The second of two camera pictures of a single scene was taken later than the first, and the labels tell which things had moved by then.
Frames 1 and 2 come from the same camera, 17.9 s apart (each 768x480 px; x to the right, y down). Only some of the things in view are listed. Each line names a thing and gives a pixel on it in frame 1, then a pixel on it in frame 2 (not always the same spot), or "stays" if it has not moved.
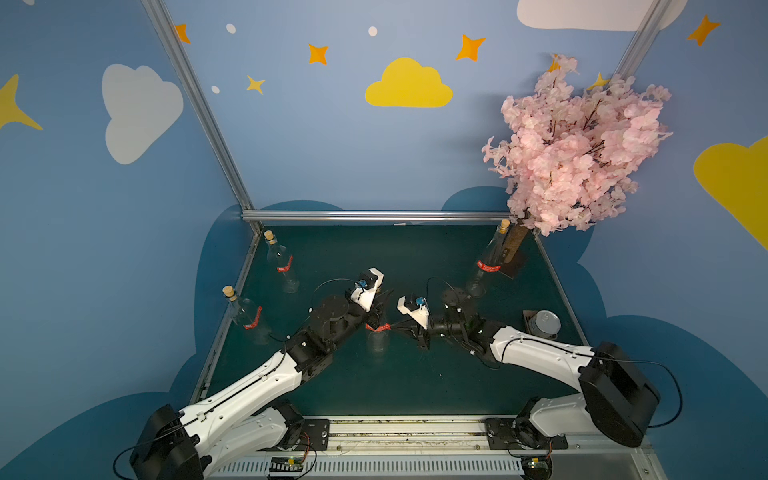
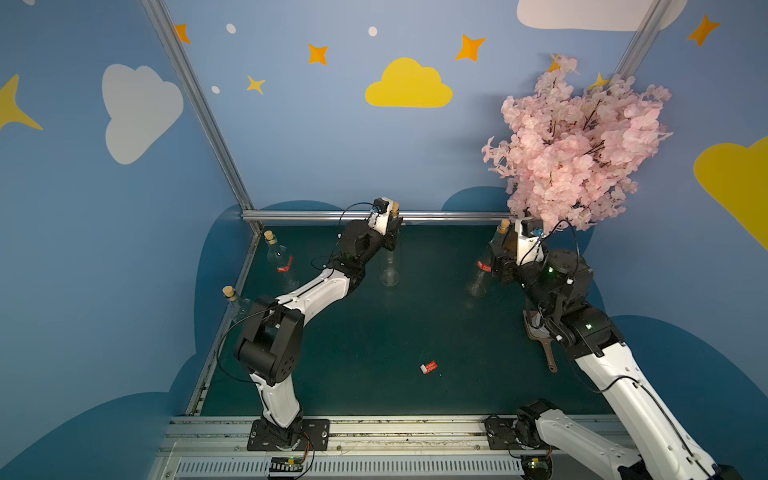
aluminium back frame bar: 377,216 stays
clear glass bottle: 378,342 → 389,269
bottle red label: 384,327 → 425,369
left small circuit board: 286,464 stays
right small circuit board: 536,467 stays
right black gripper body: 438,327 → 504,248
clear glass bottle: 246,314 stays
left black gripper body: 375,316 → 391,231
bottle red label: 488,267 stays
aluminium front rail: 429,450 stays
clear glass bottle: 284,262 stays
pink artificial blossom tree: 573,152 stays
